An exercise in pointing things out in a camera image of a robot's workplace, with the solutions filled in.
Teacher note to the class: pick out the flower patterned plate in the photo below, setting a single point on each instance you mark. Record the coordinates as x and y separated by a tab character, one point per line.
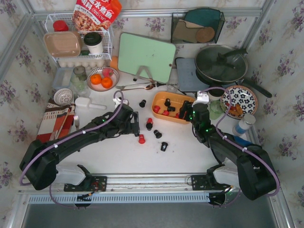
240	95

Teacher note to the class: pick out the clear bottle blue label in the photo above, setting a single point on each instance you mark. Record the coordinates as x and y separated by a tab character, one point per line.
244	124

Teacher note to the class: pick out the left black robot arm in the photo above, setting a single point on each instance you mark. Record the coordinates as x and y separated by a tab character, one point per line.
41	158

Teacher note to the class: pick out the copper spoon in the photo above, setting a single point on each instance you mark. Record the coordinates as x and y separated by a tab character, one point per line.
148	87

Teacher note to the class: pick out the pink peach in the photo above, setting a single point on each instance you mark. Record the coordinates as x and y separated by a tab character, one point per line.
107	72

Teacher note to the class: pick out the jar with black lid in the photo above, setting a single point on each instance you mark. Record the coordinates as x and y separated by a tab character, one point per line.
217	93

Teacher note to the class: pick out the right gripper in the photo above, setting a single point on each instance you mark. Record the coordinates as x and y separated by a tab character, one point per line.
186	111

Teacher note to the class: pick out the wooden chopsticks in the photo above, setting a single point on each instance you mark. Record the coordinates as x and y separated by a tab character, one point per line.
60	117

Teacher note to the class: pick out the pink fruit bowl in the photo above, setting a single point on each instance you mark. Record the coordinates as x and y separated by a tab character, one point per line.
99	88

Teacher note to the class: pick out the glass pan lid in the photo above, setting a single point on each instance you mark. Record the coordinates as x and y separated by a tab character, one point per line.
221	63

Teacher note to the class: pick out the left camera mount white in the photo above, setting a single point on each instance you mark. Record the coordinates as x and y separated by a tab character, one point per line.
118	100

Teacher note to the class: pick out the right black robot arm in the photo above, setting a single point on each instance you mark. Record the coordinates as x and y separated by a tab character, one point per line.
255	173

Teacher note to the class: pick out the grey induction cooker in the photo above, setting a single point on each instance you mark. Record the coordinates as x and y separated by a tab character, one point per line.
187	77

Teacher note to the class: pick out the pale green glass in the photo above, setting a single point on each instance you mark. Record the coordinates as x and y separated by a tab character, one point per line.
80	87

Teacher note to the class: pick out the camera mount white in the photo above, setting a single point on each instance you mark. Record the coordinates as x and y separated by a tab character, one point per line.
202	98
118	100

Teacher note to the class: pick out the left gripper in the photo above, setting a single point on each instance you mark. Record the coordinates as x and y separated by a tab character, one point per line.
136	123

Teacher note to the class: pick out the orange tangerine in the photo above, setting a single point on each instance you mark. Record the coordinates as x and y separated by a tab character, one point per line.
95	79
107	82

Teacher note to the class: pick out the orange plastic storage basket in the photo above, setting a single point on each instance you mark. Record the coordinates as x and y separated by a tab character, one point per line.
177	101

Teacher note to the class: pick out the fried food pieces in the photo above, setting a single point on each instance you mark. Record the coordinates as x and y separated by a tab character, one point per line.
236	110

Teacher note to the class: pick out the right camera mount white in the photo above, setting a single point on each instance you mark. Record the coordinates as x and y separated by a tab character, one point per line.
202	98

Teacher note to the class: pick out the metal cutting board stand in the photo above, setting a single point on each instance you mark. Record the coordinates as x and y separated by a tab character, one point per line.
143	73

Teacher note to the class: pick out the black frying pan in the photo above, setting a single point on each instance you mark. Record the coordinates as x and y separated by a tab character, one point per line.
259	89

